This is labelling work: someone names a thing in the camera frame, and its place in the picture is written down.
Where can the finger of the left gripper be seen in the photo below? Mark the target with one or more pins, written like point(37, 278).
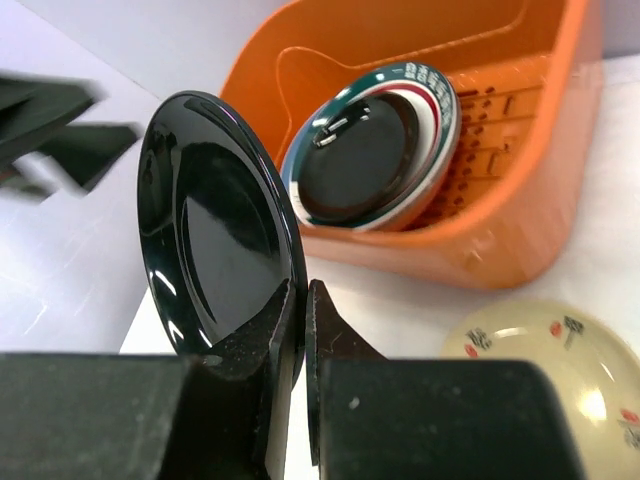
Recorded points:
point(33, 109)
point(85, 152)

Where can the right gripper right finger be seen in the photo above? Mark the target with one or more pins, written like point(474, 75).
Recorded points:
point(371, 417)

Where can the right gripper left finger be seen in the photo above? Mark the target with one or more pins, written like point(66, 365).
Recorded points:
point(219, 416)

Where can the black plate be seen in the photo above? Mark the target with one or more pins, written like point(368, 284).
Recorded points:
point(217, 231)
point(359, 161)

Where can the beige small plate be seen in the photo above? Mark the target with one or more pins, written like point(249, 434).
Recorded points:
point(594, 371)

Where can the green rimmed white plate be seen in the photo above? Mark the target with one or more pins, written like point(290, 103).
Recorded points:
point(429, 167)

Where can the orange plastic bin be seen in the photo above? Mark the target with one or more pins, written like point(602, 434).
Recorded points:
point(529, 76)

